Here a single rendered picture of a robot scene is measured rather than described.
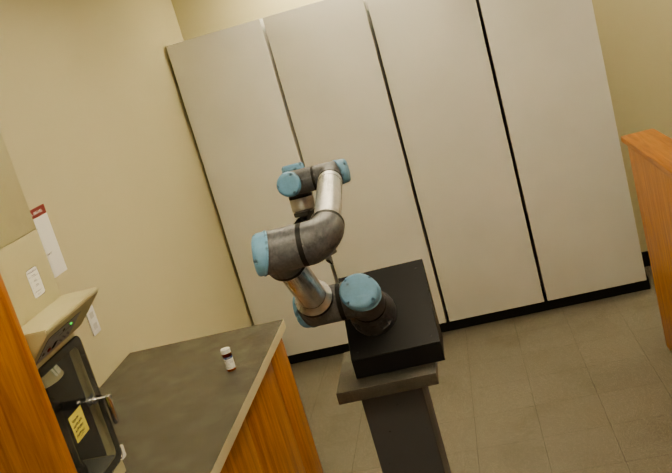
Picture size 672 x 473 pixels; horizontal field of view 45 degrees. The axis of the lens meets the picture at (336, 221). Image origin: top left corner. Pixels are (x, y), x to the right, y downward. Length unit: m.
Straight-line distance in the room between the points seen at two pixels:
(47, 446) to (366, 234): 3.25
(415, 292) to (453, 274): 2.48
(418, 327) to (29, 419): 1.18
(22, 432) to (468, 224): 3.42
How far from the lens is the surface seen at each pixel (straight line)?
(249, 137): 5.03
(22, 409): 2.12
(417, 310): 2.62
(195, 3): 5.51
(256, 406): 2.95
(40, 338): 2.12
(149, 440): 2.73
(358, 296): 2.43
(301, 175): 2.44
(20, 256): 2.30
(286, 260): 2.09
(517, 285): 5.16
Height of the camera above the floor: 2.01
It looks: 13 degrees down
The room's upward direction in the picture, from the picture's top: 16 degrees counter-clockwise
